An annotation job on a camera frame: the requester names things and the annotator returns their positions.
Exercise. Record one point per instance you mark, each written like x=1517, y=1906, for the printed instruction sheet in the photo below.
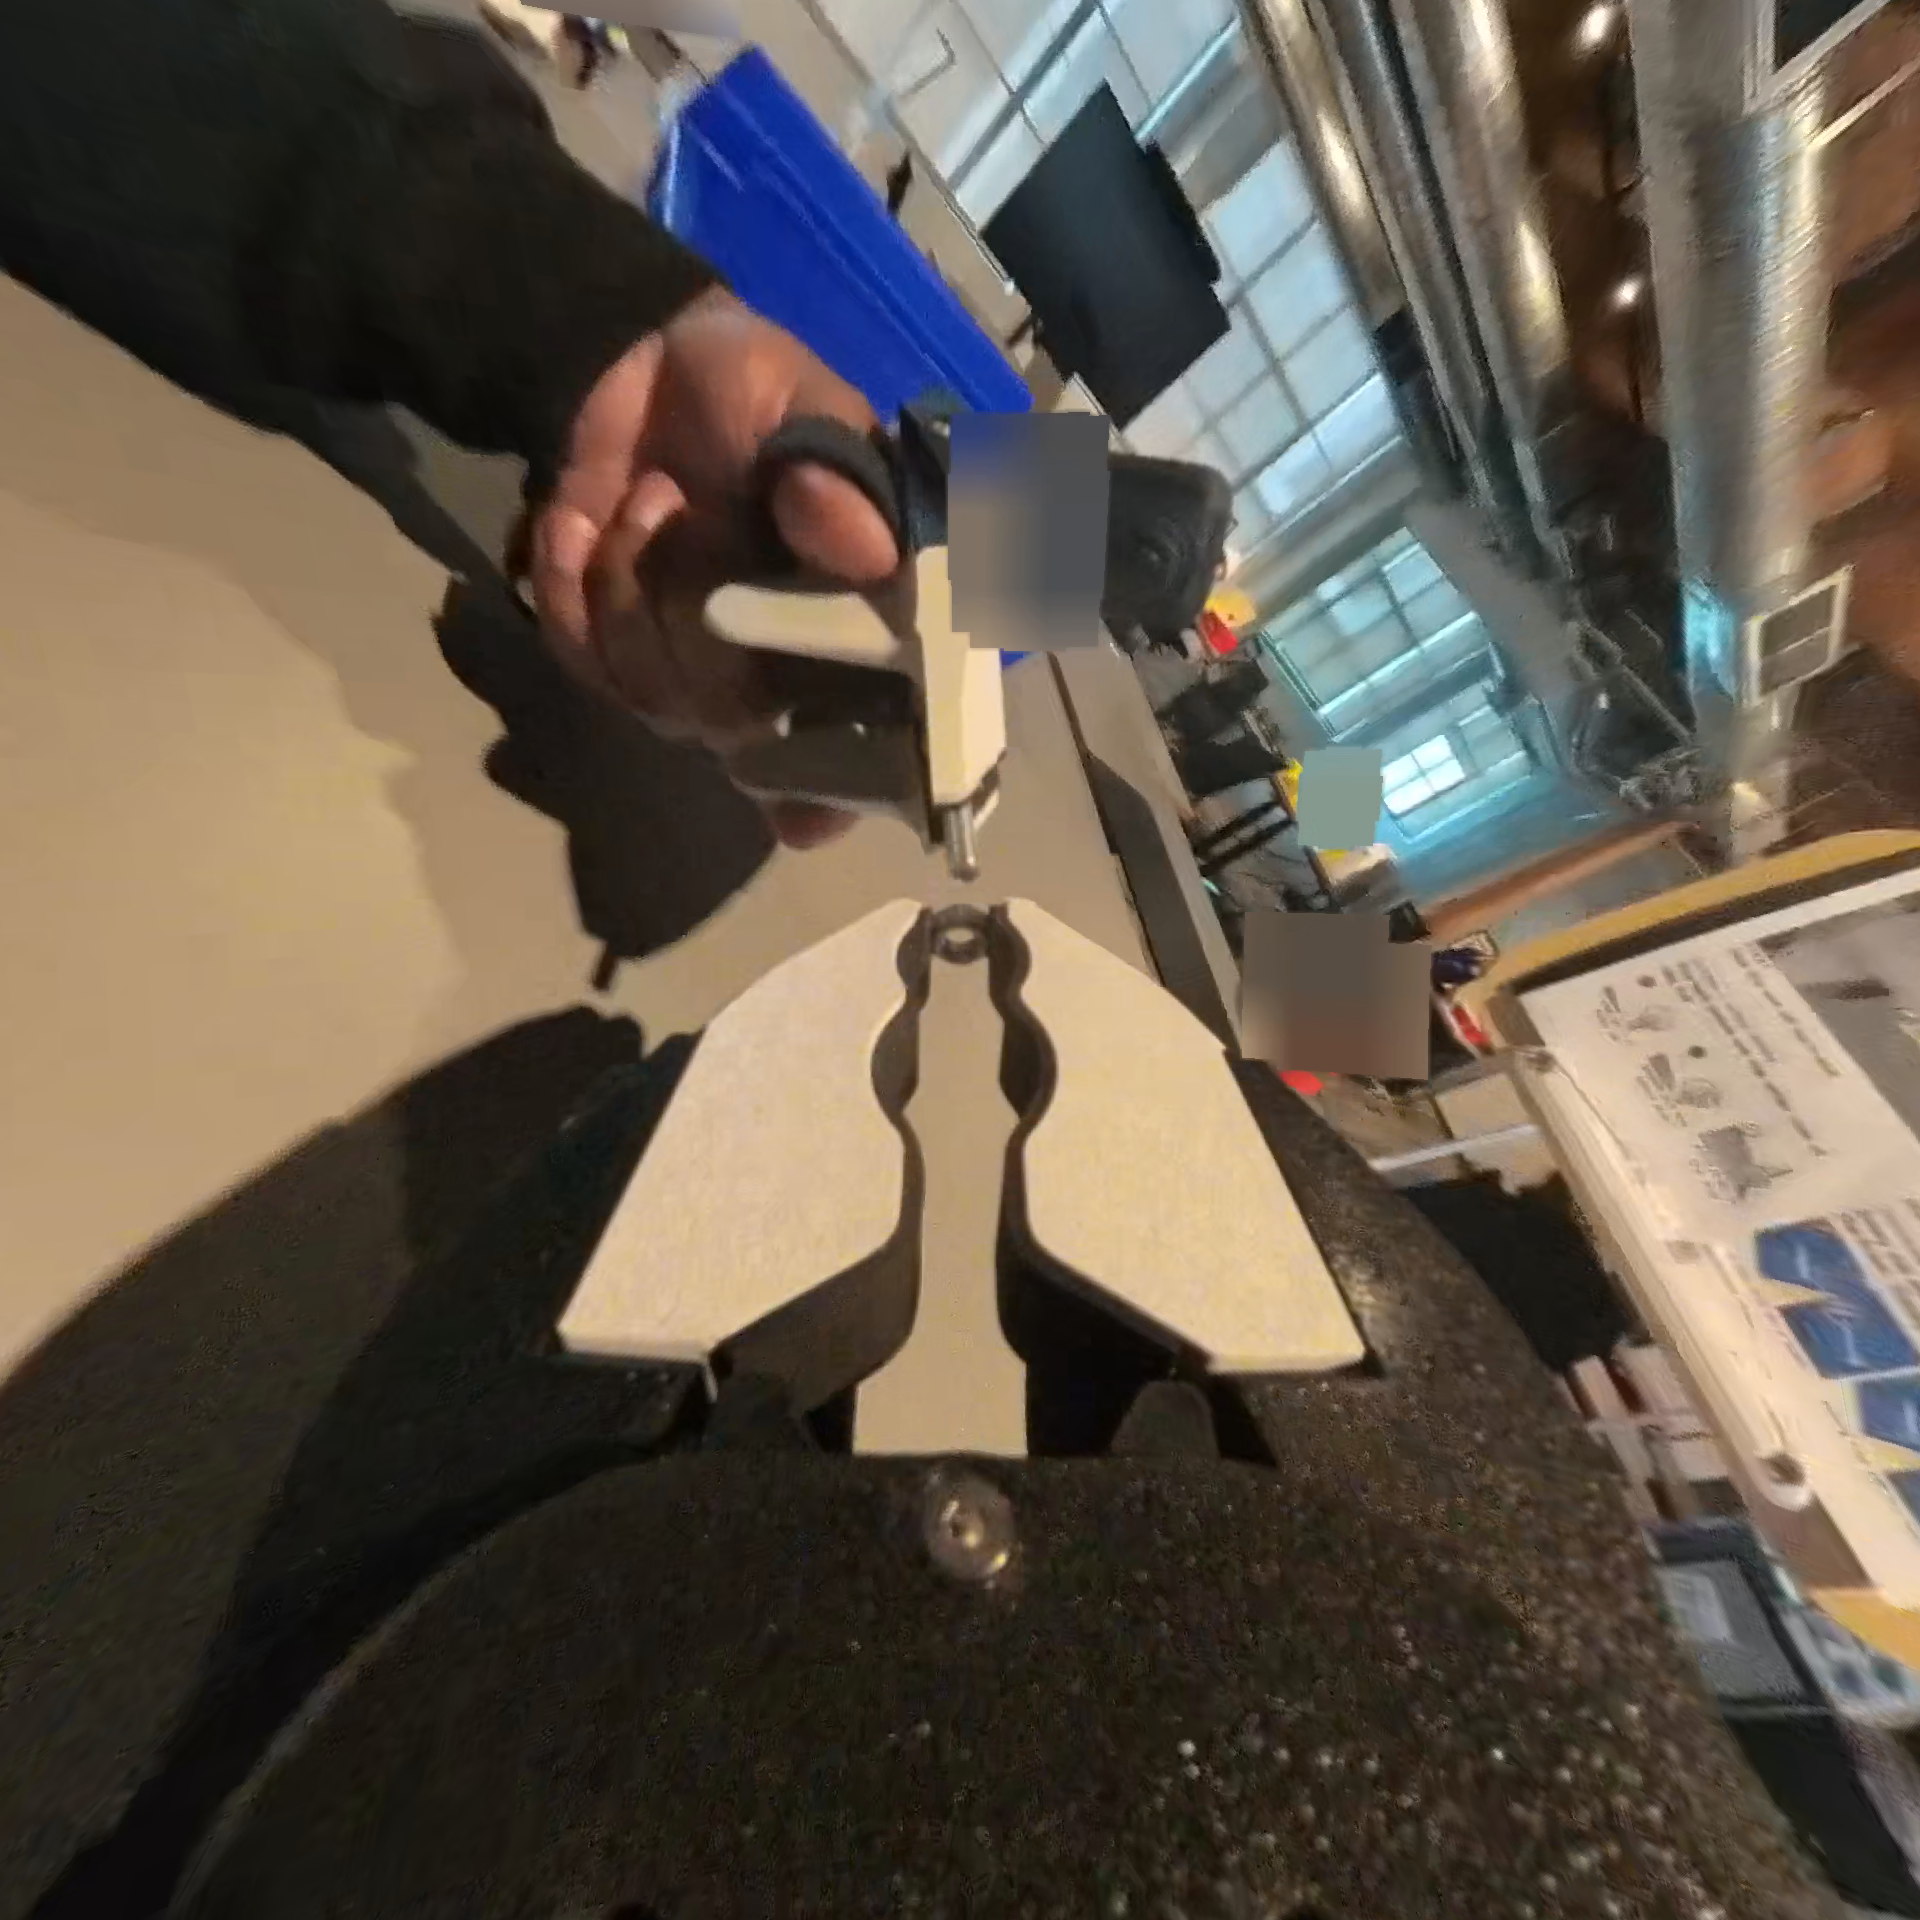
x=1770, y=1142

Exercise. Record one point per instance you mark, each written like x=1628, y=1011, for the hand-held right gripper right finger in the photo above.
x=1168, y=1185

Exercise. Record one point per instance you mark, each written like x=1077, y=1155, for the large grid window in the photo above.
x=1307, y=408

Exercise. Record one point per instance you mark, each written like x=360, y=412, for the silver bolt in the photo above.
x=962, y=843

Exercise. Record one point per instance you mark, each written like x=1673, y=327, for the person's left hand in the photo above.
x=664, y=480

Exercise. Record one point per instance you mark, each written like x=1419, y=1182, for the silver ventilation duct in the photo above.
x=1441, y=184
x=1725, y=301

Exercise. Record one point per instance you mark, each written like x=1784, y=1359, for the person's left forearm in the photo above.
x=299, y=194

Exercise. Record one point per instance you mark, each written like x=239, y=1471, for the black table mat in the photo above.
x=1162, y=889

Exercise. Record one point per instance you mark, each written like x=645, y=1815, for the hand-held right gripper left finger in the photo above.
x=752, y=1185

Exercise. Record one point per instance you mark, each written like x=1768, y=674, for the yellow plastic crate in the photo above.
x=1227, y=607

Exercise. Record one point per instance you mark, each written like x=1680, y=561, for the blue plastic bin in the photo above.
x=826, y=256

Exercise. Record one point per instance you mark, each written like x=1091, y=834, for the black wall monitor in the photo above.
x=1111, y=256

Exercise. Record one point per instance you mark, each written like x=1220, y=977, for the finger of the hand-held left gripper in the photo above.
x=838, y=773
x=962, y=707

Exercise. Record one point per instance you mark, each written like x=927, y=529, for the white wall vent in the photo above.
x=1795, y=635

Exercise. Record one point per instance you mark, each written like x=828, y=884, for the silver hex nut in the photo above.
x=962, y=938

